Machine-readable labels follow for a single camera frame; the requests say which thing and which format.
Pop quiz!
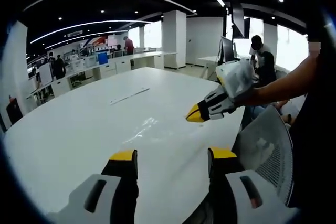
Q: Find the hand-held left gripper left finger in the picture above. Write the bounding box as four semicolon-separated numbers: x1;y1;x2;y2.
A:
47;149;140;224

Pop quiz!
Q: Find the black chair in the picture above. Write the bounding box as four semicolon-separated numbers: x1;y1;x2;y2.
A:
5;97;25;125

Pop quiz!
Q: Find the blue box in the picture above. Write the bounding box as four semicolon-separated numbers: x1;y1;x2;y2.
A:
97;52;110;65

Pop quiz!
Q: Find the hanging black screen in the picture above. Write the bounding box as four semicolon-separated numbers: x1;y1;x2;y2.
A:
229;0;250;39

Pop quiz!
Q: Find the black computer monitor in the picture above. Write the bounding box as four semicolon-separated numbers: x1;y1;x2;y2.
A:
220;35;235;63

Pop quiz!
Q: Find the white square pillar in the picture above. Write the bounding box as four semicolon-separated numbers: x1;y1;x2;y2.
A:
162;9;188;70
0;20;28;130

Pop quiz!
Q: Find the person's black shirt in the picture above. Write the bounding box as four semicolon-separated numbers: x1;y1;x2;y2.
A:
287;39;336;209

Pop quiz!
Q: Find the row of white counters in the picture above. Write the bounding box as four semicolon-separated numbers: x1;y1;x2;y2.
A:
25;50;180;99

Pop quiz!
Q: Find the grey mesh office chair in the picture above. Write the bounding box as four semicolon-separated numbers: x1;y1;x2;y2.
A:
202;104;294;208

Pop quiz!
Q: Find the white desk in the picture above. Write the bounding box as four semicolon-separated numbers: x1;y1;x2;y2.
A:
197;55;222;78

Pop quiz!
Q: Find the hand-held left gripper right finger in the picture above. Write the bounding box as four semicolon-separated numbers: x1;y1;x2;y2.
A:
207;146;300;224

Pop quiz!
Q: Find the white board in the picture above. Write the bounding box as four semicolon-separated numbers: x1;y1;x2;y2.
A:
39;63;55;86

